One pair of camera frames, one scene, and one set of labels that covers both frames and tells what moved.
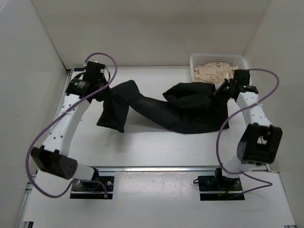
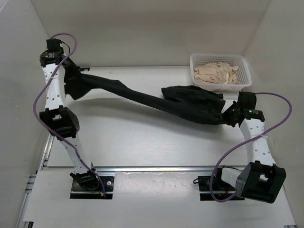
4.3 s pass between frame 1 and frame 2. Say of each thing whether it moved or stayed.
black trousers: moved
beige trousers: stayed
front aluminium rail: stayed
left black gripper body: moved
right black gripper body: moved
